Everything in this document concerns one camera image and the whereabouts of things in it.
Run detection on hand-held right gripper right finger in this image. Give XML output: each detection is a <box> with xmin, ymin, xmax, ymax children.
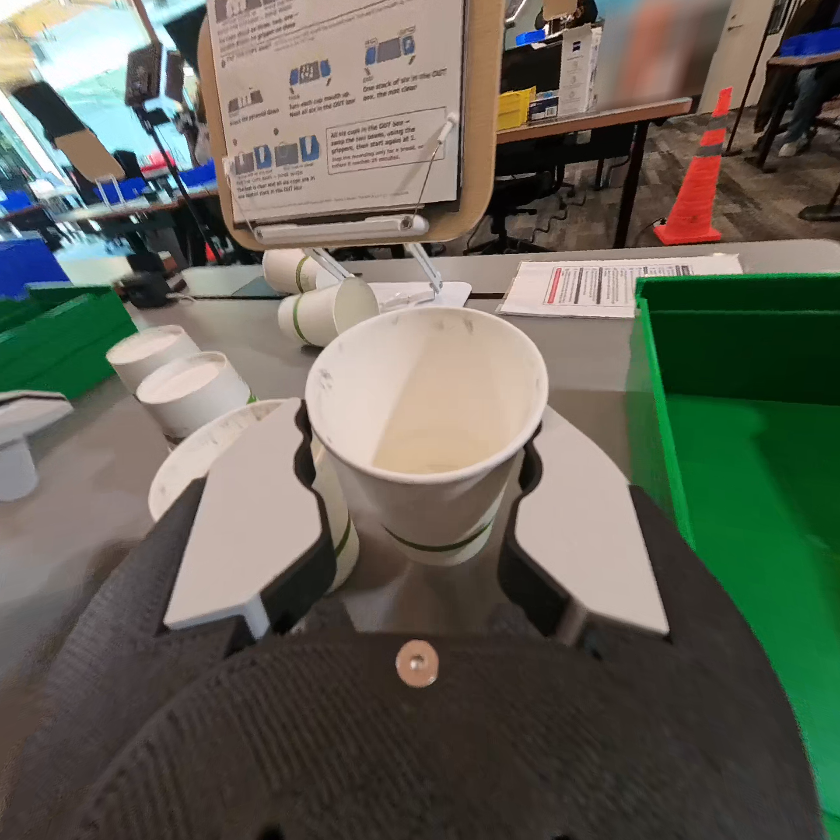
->
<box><xmin>497</xmin><ymin>407</ymin><xmax>672</xmax><ymax>647</ymax></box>

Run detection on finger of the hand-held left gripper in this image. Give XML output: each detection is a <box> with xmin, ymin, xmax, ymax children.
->
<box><xmin>0</xmin><ymin>390</ymin><xmax>75</xmax><ymax>504</ymax></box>

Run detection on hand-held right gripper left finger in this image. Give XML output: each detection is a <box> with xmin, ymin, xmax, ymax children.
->
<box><xmin>162</xmin><ymin>397</ymin><xmax>339</xmax><ymax>641</ymax></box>

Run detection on white paper cup green band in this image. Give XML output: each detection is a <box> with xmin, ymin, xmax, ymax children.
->
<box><xmin>147</xmin><ymin>398</ymin><xmax>361</xmax><ymax>593</ymax></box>
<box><xmin>304</xmin><ymin>308</ymin><xmax>550</xmax><ymax>567</ymax></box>
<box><xmin>262</xmin><ymin>248</ymin><xmax>342</xmax><ymax>294</ymax></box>
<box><xmin>277</xmin><ymin>277</ymin><xmax>381</xmax><ymax>348</ymax></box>
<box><xmin>105</xmin><ymin>324</ymin><xmax>202</xmax><ymax>396</ymax></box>
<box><xmin>135</xmin><ymin>352</ymin><xmax>258</xmax><ymax>450</ymax></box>

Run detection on green plastic bin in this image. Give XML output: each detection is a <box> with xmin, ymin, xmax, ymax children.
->
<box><xmin>625</xmin><ymin>274</ymin><xmax>840</xmax><ymax>840</ymax></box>
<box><xmin>0</xmin><ymin>282</ymin><xmax>139</xmax><ymax>401</ymax></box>

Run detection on blue plastic bin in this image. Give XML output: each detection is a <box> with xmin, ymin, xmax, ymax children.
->
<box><xmin>0</xmin><ymin>239</ymin><xmax>70</xmax><ymax>299</ymax></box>

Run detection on black power box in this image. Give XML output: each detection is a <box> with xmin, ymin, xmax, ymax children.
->
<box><xmin>118</xmin><ymin>269</ymin><xmax>175</xmax><ymax>309</ymax></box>

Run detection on laminated paper sheet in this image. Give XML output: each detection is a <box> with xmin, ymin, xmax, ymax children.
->
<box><xmin>497</xmin><ymin>256</ymin><xmax>744</xmax><ymax>320</ymax></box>

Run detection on orange traffic cone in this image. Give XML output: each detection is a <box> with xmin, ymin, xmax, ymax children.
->
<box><xmin>654</xmin><ymin>87</ymin><xmax>734</xmax><ymax>246</ymax></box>

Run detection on wooden document stand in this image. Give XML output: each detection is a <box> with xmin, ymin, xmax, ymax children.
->
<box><xmin>197</xmin><ymin>0</ymin><xmax>506</xmax><ymax>306</ymax></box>

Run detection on wooden table black legs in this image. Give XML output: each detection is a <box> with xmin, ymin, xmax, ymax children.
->
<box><xmin>495</xmin><ymin>97</ymin><xmax>694</xmax><ymax>249</ymax></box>

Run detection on yellow plastic bin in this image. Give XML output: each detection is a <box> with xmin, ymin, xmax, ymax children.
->
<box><xmin>497</xmin><ymin>88</ymin><xmax>536</xmax><ymax>130</ymax></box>

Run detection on white carton box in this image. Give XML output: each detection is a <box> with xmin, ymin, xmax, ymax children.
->
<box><xmin>561</xmin><ymin>26</ymin><xmax>601</xmax><ymax>119</ymax></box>

